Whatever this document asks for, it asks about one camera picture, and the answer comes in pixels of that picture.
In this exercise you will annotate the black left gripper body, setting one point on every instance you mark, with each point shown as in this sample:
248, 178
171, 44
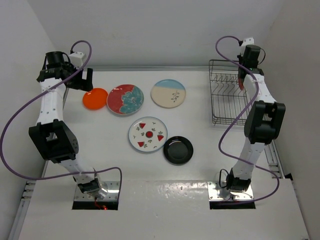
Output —
76, 82

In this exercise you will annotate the orange plate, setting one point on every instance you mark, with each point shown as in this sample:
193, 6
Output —
95, 99

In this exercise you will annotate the red teal floral plate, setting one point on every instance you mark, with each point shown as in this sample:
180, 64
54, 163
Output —
240, 82
125, 99

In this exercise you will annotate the white watermelon pattern plate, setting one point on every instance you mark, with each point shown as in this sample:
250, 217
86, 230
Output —
147, 134

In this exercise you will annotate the beige blue leaf plate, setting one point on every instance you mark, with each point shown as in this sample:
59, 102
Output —
168, 93

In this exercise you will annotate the black plate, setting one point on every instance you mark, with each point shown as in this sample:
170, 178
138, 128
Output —
178, 150

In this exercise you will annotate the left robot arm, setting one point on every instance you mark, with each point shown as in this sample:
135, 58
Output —
51, 136

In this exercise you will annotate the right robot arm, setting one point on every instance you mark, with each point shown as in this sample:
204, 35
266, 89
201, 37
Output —
263, 122

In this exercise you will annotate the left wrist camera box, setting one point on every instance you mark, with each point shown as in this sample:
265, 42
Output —
77, 59

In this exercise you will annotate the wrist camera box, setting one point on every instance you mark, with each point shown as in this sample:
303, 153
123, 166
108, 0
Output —
77, 59
247, 41

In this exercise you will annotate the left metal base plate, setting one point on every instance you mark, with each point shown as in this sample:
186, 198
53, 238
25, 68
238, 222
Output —
108, 192

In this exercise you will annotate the metal base plate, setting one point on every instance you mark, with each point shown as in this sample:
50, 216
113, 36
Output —
219, 194
108, 192

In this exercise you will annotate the wire dish rack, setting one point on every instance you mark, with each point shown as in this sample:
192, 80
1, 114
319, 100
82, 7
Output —
227, 99

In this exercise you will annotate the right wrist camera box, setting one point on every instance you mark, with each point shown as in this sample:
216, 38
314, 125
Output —
247, 41

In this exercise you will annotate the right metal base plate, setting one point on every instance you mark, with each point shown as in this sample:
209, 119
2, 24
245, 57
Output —
219, 194

